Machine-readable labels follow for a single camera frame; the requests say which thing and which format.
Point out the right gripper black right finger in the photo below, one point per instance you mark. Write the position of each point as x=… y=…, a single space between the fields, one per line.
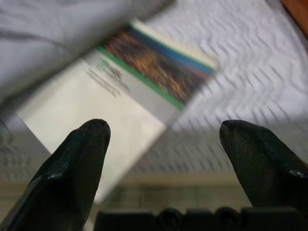
x=264 y=168

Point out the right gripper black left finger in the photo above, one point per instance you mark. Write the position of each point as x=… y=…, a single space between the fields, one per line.
x=67 y=180

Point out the white booklet with photo strip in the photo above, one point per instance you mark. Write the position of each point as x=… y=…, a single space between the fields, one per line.
x=108 y=108

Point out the mattress with chevron sheet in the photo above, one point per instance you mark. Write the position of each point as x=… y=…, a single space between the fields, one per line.
x=240 y=72

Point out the brown wooden board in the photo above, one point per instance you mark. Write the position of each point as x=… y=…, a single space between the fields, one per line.
x=300 y=14

